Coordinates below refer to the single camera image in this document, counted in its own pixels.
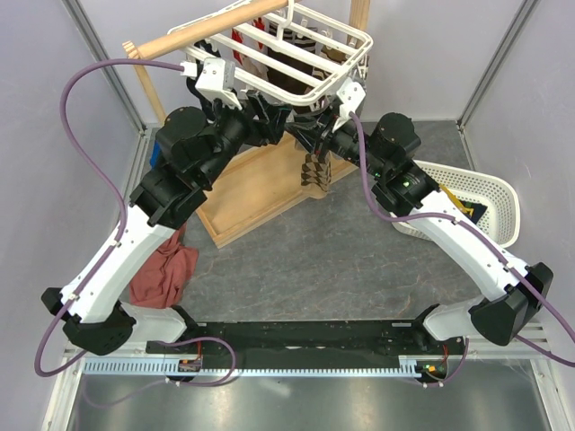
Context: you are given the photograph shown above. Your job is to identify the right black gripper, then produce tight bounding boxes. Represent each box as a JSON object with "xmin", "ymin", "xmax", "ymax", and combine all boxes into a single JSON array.
[{"xmin": 287, "ymin": 101, "xmax": 389, "ymax": 180}]

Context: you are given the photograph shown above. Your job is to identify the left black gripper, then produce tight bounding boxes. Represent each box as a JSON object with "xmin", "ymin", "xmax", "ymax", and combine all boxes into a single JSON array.
[{"xmin": 199, "ymin": 90, "xmax": 293, "ymax": 188}]

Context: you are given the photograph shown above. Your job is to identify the beige brown argyle sock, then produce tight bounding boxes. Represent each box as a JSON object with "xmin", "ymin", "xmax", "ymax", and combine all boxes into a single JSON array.
[{"xmin": 300, "ymin": 153, "xmax": 332, "ymax": 199}]

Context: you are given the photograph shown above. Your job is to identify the white plastic clip hanger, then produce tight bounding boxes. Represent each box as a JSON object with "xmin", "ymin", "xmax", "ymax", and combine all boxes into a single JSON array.
[{"xmin": 181, "ymin": 1, "xmax": 373, "ymax": 107}]

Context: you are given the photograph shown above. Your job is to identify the white plastic laundry basket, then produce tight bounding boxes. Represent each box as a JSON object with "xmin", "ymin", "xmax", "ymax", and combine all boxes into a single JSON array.
[{"xmin": 416, "ymin": 160, "xmax": 521, "ymax": 249}]

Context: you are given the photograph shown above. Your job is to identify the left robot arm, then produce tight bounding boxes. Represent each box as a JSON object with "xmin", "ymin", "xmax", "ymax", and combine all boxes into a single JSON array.
[{"xmin": 41, "ymin": 91, "xmax": 292, "ymax": 356}]

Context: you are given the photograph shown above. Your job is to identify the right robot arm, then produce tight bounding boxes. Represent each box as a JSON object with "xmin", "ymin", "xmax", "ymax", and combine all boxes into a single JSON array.
[{"xmin": 286, "ymin": 113, "xmax": 553, "ymax": 354}]

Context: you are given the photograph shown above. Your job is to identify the wooden hanger stand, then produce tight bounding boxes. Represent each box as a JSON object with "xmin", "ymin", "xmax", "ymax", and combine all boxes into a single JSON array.
[{"xmin": 122, "ymin": 1, "xmax": 370, "ymax": 248}]

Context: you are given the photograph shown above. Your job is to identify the brown striped hanging sock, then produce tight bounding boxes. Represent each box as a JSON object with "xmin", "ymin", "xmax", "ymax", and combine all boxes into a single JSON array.
[{"xmin": 267, "ymin": 30, "xmax": 348, "ymax": 95}]

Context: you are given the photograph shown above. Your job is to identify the red white hanging sock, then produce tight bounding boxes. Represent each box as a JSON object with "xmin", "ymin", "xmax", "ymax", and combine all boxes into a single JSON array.
[{"xmin": 231, "ymin": 17, "xmax": 266, "ymax": 66}]

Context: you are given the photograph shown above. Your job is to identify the blue cloth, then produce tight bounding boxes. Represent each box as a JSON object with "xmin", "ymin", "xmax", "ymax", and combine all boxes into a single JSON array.
[{"xmin": 149, "ymin": 140, "xmax": 163, "ymax": 169}]

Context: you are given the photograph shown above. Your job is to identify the red-brown cloth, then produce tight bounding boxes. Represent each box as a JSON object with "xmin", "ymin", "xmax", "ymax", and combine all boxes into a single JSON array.
[{"xmin": 128, "ymin": 224, "xmax": 199, "ymax": 309}]

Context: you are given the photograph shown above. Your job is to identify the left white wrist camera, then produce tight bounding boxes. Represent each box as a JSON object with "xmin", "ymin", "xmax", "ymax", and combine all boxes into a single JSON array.
[{"xmin": 180, "ymin": 57, "xmax": 242, "ymax": 110}]

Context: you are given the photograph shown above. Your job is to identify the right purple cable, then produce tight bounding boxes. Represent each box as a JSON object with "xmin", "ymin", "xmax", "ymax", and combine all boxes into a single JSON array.
[{"xmin": 350, "ymin": 111, "xmax": 575, "ymax": 367}]

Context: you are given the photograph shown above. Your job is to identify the purple cable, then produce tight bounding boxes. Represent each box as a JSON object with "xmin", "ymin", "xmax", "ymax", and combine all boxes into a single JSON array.
[
  {"xmin": 350, "ymin": 111, "xmax": 575, "ymax": 367},
  {"xmin": 34, "ymin": 58, "xmax": 185, "ymax": 377}
]

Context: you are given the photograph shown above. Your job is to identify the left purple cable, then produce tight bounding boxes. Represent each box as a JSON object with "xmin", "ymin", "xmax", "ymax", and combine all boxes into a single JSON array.
[{"xmin": 34, "ymin": 58, "xmax": 185, "ymax": 377}]

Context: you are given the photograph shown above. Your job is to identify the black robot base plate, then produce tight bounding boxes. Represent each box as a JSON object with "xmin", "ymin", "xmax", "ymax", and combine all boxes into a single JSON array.
[{"xmin": 185, "ymin": 320, "xmax": 464, "ymax": 370}]

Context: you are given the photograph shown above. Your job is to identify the grey slotted cable duct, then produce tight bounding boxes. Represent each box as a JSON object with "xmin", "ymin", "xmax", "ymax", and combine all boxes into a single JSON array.
[{"xmin": 83, "ymin": 357, "xmax": 421, "ymax": 378}]

